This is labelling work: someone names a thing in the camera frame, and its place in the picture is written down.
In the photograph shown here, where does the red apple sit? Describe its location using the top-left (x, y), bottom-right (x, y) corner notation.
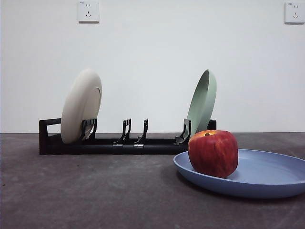
top-left (188, 130), bottom-right (239, 179)

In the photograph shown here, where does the blue plate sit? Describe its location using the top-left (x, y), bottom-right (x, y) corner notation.
top-left (173, 149), bottom-right (305, 199)

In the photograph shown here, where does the pale green plate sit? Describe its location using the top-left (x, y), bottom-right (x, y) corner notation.
top-left (186, 69), bottom-right (218, 142)

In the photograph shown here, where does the black plate rack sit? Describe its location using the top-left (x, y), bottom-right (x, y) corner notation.
top-left (39, 118), bottom-right (217, 156)

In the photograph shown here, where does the cream plate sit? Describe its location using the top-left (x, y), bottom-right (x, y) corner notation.
top-left (60, 68), bottom-right (103, 145)

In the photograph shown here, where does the white wall socket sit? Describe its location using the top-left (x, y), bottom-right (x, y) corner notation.
top-left (284, 1), bottom-right (305, 25)
top-left (77, 0), bottom-right (100, 24)

